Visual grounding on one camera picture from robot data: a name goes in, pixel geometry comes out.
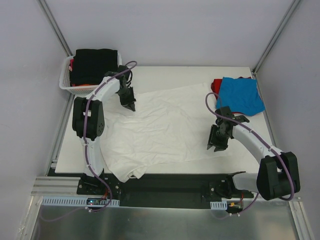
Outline blue t shirt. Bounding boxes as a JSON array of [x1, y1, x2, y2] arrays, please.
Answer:
[[216, 77, 265, 116]]

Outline white t shirt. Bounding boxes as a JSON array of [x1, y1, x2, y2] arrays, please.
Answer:
[[100, 83, 232, 182]]

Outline red t shirt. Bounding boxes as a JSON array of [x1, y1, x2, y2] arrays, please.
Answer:
[[211, 77, 255, 116]]

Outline white plastic basket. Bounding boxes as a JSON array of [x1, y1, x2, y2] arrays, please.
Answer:
[[59, 50, 123, 95]]

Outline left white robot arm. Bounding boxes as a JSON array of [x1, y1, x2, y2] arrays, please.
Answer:
[[72, 61, 137, 195]]

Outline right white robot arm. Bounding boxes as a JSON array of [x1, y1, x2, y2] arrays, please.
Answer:
[[207, 106, 301, 201]]

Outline black t shirt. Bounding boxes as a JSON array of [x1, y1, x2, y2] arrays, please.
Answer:
[[69, 48, 118, 87]]

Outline pink t shirt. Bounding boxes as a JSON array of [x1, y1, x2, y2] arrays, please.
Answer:
[[68, 58, 74, 72]]

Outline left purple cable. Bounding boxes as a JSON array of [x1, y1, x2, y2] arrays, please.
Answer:
[[39, 60, 138, 222]]

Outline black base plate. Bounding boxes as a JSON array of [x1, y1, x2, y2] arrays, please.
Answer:
[[76, 173, 254, 209]]

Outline right white cable duct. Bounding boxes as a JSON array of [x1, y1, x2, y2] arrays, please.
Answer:
[[210, 200, 228, 211]]

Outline white cable duct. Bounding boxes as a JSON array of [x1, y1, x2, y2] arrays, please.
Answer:
[[210, 200, 228, 211], [41, 196, 109, 208]]

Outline aluminium rail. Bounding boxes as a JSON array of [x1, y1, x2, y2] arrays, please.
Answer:
[[32, 174, 301, 201]]

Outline left white cable duct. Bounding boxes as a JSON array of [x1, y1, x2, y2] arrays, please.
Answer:
[[41, 196, 109, 208]]

